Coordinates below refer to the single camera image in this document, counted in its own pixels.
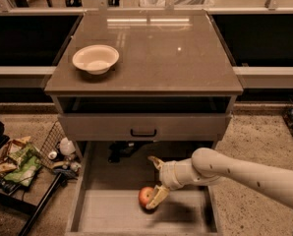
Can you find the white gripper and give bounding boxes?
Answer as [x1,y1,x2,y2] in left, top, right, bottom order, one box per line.
[146,155,185,210]

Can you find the red apple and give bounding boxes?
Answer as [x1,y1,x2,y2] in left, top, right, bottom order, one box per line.
[138,187,153,208]

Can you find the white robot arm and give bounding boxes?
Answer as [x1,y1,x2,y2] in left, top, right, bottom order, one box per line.
[146,147,293,209]

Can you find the black object under drawer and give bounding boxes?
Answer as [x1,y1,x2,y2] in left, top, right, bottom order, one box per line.
[108,141,146,163]

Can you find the open middle drawer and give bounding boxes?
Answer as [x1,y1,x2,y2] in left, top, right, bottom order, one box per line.
[65,142,222,236]

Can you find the closed top drawer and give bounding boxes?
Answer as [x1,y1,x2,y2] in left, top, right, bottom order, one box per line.
[58,113,231,142]

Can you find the grey drawer cabinet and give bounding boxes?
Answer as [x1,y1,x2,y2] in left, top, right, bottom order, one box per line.
[45,11,243,153]

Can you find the white bottle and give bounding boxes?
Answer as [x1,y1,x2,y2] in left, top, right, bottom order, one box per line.
[59,138,76,156]

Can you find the green snack bag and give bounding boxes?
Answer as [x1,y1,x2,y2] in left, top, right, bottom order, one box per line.
[4,143,41,187]

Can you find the white bowl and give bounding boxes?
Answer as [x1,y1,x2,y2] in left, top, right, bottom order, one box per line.
[72,45,119,75]

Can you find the brown snack bag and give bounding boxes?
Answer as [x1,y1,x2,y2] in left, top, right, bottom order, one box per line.
[0,137,30,174]

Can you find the black drawer handle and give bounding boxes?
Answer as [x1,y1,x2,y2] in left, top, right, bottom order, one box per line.
[130,129,157,138]

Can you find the wire mesh basket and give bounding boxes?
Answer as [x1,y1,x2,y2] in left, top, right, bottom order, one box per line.
[39,122,81,179]

